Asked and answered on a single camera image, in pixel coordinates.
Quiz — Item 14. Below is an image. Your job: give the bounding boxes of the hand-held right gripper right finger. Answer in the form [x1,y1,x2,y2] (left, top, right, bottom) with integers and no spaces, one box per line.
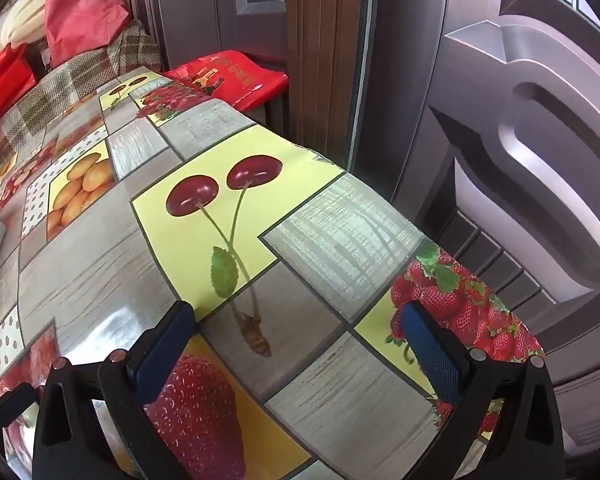
[400,301,566,480]

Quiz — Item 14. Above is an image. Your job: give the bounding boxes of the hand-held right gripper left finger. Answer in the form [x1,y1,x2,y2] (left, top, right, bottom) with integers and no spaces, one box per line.
[30,300,201,480]

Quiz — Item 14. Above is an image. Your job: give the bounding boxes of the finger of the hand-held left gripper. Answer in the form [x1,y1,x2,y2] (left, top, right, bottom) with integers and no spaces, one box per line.
[0,382,38,431]

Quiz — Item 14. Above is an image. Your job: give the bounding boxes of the fruit print tablecloth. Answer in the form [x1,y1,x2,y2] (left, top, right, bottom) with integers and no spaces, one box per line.
[0,72,548,480]

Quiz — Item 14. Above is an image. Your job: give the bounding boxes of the brown panelled metal door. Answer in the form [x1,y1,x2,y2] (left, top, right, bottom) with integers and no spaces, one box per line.
[370,0,600,461]
[140,0,291,68]

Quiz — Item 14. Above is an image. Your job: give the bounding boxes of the plaid blanket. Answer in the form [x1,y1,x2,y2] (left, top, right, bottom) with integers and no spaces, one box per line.
[0,25,163,186]

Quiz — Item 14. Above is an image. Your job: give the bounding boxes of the red printed shopping bag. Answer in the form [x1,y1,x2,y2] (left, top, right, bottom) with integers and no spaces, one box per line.
[161,50,288,112]

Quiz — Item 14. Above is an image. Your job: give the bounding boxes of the bright red tote bag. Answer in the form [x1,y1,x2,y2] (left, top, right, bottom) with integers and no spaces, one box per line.
[0,42,38,165]

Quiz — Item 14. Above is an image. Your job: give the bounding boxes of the red plastic bag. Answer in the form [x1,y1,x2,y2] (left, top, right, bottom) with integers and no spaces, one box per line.
[45,0,131,68]

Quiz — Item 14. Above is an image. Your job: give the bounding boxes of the white foam sheets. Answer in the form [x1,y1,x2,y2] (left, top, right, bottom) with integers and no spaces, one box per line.
[0,0,48,46]

